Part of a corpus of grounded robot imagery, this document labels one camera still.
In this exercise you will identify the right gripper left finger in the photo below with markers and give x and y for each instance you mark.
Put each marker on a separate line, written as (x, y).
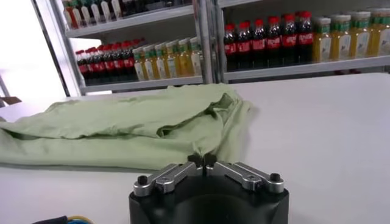
(170, 178)

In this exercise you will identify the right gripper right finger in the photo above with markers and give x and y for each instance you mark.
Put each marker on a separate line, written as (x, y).
(243, 176)

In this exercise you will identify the light green t-shirt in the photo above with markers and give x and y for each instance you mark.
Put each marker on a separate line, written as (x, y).
(106, 121)

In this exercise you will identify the grey metal shelf board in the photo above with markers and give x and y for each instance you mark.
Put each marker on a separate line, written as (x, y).
(131, 21)
(231, 2)
(140, 84)
(304, 68)

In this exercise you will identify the yellow juice bottle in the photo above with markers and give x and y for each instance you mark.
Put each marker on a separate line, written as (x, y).
(360, 39)
(185, 62)
(150, 67)
(173, 64)
(340, 41)
(139, 68)
(196, 61)
(322, 42)
(161, 65)
(380, 36)

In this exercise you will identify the red-cap cola bottle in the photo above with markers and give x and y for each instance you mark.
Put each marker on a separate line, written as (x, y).
(110, 64)
(129, 62)
(101, 65)
(92, 67)
(230, 48)
(273, 42)
(243, 47)
(119, 63)
(289, 41)
(258, 45)
(83, 68)
(305, 39)

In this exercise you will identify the grey metal shelving unit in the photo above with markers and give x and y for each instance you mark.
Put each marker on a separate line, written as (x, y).
(204, 45)
(221, 39)

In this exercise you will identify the black metal frame post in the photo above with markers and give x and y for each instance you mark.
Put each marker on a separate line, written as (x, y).
(53, 48)

